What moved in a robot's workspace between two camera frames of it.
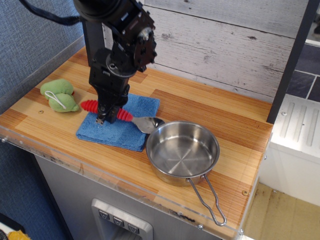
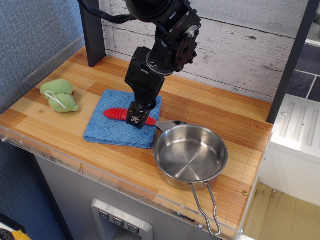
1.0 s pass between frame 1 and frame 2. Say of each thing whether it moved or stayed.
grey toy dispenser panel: stayed
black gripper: moved
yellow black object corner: stayed
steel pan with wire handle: moved
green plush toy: stayed
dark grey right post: stayed
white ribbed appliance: stayed
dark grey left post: stayed
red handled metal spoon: moved
